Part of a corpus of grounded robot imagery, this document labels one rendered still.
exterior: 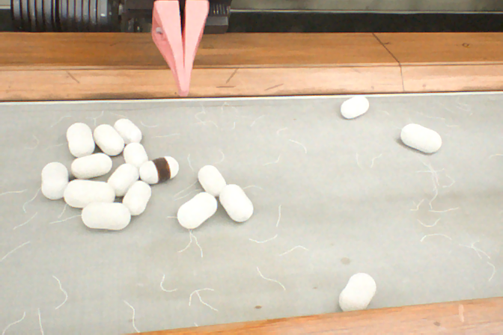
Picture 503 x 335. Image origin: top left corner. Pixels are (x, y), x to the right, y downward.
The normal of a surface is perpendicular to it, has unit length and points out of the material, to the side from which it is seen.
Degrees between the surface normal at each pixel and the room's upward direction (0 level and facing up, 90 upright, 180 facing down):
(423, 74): 45
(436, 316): 0
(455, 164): 0
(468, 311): 0
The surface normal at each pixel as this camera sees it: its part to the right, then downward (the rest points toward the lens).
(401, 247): 0.08, -0.83
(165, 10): 0.21, 0.11
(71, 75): 0.19, -0.20
